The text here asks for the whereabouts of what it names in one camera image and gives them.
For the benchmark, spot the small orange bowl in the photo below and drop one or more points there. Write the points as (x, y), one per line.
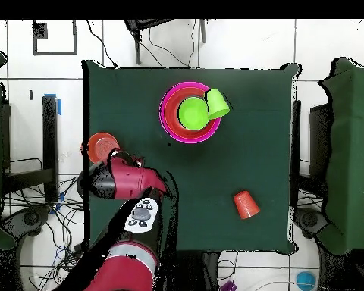
(100, 147)

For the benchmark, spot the small green bowl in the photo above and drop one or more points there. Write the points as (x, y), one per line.
(192, 113)

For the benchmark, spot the green cup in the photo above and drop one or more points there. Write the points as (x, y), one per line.
(218, 104)

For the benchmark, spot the orange cup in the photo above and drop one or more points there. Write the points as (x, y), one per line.
(245, 206)

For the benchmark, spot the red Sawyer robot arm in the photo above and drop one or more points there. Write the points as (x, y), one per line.
(130, 182)

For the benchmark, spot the large orange bowl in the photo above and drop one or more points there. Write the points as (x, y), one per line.
(170, 118)

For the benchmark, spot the large pink bowl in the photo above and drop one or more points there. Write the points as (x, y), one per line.
(188, 140)

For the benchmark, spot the black metal stand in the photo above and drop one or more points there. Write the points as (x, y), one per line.
(320, 136)
(50, 136)

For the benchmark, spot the blue tape strip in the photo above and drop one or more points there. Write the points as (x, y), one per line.
(59, 107)

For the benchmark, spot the dark green tablecloth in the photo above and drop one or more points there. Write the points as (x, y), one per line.
(230, 169)

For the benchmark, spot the small purple object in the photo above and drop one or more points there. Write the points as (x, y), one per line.
(229, 287)

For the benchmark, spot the blue disc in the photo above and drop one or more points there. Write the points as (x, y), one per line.
(305, 280)

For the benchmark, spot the black camera tripod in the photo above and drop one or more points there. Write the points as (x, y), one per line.
(137, 45)

